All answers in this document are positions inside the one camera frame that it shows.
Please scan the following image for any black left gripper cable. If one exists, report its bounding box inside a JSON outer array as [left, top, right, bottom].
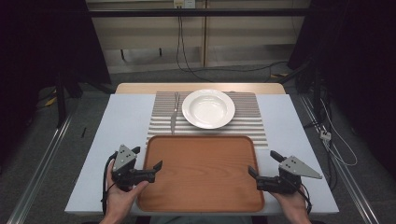
[[101, 151, 119, 217]]

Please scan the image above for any person's left hand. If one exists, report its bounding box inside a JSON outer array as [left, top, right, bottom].
[[105, 160, 150, 219]]

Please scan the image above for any person's right hand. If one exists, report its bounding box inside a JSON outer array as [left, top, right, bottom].
[[269, 185, 310, 220]]

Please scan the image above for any white cable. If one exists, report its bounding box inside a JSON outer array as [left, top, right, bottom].
[[319, 98, 359, 167]]

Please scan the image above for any white round plate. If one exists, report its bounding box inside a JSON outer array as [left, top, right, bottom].
[[181, 89, 236, 131]]

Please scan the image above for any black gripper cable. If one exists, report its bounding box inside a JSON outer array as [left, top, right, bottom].
[[101, 151, 119, 217], [297, 184, 313, 216]]

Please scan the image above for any white table cover sheet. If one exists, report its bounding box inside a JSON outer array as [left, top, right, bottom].
[[64, 93, 340, 217]]

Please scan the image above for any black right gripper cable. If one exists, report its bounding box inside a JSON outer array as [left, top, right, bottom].
[[297, 184, 313, 216]]

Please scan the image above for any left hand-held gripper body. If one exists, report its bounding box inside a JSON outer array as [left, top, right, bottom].
[[111, 144, 157, 192]]

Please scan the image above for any black hanging cable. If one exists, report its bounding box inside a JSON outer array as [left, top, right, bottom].
[[175, 15, 213, 83]]

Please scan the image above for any black curtain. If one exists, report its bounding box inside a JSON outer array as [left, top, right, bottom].
[[0, 0, 112, 169], [286, 0, 396, 178]]

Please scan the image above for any black floor cable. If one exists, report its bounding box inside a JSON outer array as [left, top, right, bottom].
[[186, 60, 289, 83]]

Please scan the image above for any black horizontal bar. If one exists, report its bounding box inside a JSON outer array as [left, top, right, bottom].
[[88, 7, 313, 18]]

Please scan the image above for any silver metal fork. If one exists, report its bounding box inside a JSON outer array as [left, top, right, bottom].
[[170, 91, 181, 135]]

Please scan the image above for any white wall outlet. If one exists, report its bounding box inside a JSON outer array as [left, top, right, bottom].
[[173, 0, 197, 9]]

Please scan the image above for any black metal stand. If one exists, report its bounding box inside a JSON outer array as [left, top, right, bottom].
[[54, 70, 82, 129]]

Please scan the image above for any striped placemat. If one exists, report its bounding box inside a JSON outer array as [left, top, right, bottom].
[[146, 91, 269, 148]]

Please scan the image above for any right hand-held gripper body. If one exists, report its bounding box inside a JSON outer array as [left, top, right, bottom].
[[256, 155, 323, 196]]

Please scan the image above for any brown wooden tray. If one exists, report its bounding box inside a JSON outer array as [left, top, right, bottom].
[[136, 134, 266, 214]]

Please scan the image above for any aluminium floor rail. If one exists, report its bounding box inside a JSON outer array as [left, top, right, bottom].
[[298, 92, 381, 224], [6, 113, 77, 224]]

